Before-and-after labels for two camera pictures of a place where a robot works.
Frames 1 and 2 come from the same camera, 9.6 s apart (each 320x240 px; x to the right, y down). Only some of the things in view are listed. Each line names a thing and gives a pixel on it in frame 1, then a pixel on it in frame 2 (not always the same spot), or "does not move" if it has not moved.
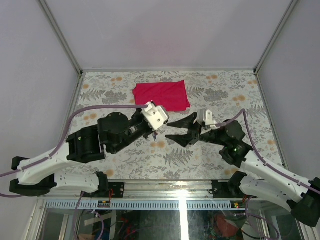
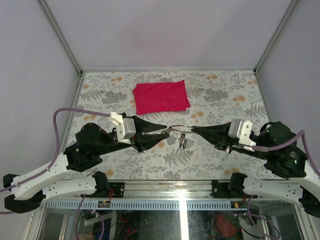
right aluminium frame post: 291,6 does not move
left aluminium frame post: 60,34 does not move
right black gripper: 194,130 → 216,134
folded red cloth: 172,96 does not move
